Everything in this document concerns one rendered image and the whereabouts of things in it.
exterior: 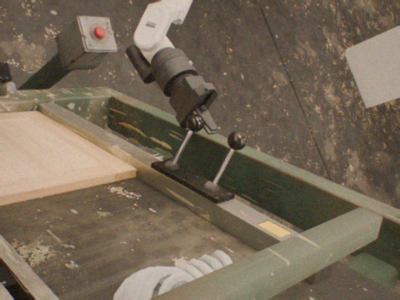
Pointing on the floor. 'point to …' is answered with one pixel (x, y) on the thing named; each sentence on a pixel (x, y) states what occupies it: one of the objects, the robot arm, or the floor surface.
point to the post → (46, 75)
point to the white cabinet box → (377, 67)
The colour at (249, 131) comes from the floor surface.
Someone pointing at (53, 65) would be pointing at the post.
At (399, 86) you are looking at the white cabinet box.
